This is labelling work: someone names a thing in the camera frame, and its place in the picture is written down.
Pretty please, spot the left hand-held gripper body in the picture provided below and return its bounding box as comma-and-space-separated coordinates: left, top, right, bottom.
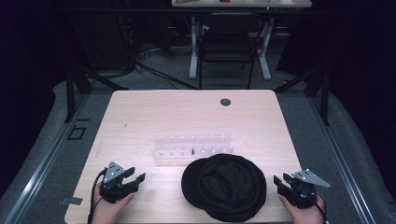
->
99, 161, 140, 204

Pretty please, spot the clear acrylic rack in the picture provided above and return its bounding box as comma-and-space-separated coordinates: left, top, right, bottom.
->
150, 133, 234, 161

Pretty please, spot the black chair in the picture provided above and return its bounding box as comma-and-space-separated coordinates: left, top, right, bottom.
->
198, 13, 263, 90

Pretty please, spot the bundle of floor cables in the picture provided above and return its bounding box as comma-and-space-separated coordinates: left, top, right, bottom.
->
120, 41, 200, 91

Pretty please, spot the black tape square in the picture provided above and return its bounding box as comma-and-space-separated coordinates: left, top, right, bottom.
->
66, 125, 88, 141

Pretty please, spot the black hat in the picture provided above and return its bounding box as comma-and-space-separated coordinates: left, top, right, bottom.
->
180, 153, 268, 223

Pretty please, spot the white-legged desk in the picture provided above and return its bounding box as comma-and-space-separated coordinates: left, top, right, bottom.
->
171, 0, 313, 81

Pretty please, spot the person's left hand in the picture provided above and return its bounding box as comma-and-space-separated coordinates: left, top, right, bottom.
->
91, 182, 135, 224

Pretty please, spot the aluminium floor rail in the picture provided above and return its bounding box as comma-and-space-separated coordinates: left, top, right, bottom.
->
3, 92, 92, 224
306, 92, 377, 224

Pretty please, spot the black cable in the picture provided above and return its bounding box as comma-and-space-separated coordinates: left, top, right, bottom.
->
87, 167, 107, 224
298, 183, 330, 224

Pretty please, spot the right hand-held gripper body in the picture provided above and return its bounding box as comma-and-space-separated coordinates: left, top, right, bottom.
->
281, 168, 332, 209

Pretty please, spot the grey tape patch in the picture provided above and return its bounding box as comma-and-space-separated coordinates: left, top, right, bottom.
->
60, 196, 84, 206

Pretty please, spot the person's right hand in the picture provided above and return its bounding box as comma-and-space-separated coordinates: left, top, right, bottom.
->
278, 192, 327, 224

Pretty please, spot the black metal stand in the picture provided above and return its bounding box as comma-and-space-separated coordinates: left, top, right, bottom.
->
64, 63, 129, 123
273, 66, 331, 127

